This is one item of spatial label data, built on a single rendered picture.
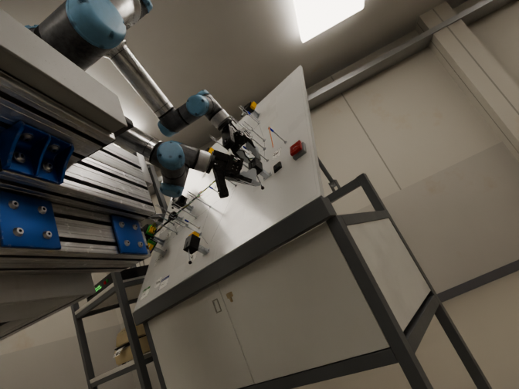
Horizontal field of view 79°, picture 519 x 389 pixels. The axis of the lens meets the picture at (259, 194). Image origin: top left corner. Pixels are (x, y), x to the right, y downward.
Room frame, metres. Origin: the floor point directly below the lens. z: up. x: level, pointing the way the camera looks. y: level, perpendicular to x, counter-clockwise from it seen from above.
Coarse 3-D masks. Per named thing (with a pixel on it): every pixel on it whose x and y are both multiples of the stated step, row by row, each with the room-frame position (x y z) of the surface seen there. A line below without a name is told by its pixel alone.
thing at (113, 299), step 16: (160, 192) 1.99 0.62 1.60; (144, 224) 2.01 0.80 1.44; (112, 272) 1.61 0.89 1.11; (112, 288) 1.63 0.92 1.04; (128, 288) 1.82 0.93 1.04; (96, 304) 1.75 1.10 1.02; (112, 304) 2.08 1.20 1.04; (128, 304) 1.62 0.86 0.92; (80, 320) 1.91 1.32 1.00; (128, 320) 1.60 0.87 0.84; (80, 336) 1.90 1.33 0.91; (128, 336) 1.61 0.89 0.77; (80, 352) 1.91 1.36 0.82; (128, 368) 1.66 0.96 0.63; (144, 368) 1.62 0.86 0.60; (96, 384) 1.86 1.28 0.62; (144, 384) 1.60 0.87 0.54
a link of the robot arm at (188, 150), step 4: (172, 140) 0.94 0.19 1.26; (180, 144) 0.94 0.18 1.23; (184, 144) 0.95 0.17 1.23; (184, 148) 0.94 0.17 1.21; (188, 148) 0.95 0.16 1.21; (192, 148) 0.96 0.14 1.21; (196, 148) 0.98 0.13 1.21; (184, 152) 0.94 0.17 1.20; (188, 152) 0.95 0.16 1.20; (192, 152) 0.96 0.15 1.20; (196, 152) 0.96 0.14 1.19; (188, 156) 0.95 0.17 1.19; (192, 156) 0.96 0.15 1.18; (196, 156) 0.96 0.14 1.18; (188, 160) 0.96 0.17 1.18; (192, 160) 0.96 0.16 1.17; (196, 160) 0.97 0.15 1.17; (188, 164) 0.96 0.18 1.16; (192, 164) 0.98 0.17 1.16; (192, 168) 1.00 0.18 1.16
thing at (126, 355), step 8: (136, 328) 1.71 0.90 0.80; (120, 336) 1.77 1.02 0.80; (144, 336) 1.74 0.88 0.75; (120, 344) 1.76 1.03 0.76; (128, 344) 1.69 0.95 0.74; (144, 344) 1.72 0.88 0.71; (120, 352) 1.74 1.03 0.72; (128, 352) 1.70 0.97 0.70; (144, 352) 1.72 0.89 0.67; (120, 360) 1.75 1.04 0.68; (128, 360) 1.73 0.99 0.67
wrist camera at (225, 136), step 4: (228, 128) 1.11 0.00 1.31; (224, 132) 1.12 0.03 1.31; (228, 132) 1.10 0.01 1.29; (232, 132) 1.12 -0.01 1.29; (224, 136) 1.11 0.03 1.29; (228, 136) 1.09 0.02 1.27; (232, 136) 1.10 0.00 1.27; (224, 140) 1.09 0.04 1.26; (228, 140) 1.08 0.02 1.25; (232, 140) 1.08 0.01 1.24; (224, 144) 1.09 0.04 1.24; (228, 144) 1.08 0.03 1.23; (232, 144) 1.09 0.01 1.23; (228, 148) 1.10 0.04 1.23
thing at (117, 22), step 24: (72, 0) 0.44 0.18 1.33; (96, 0) 0.47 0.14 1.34; (120, 0) 0.62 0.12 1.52; (144, 0) 0.72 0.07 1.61; (48, 24) 0.46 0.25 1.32; (72, 24) 0.46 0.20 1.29; (96, 24) 0.47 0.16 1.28; (120, 24) 0.52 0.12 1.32; (72, 48) 0.49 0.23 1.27; (96, 48) 0.51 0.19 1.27
